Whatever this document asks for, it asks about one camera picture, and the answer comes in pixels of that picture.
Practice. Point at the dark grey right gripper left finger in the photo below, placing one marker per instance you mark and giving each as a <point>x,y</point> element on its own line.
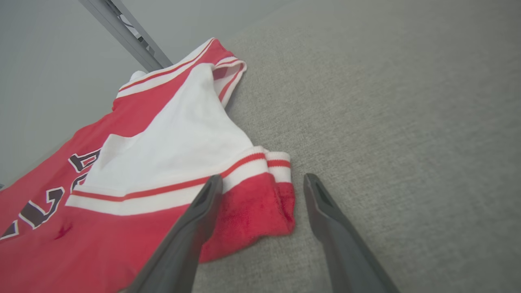
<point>183,244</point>

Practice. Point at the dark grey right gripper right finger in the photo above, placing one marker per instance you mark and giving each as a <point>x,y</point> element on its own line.
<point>346,252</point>

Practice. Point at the red and white basketball jersey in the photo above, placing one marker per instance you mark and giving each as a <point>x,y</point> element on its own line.
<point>183,122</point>

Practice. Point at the grey fabric sofa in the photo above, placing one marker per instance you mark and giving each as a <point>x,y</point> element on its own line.
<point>407,162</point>

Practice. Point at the grey metal partition post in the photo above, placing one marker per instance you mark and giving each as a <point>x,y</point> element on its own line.
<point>122,28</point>

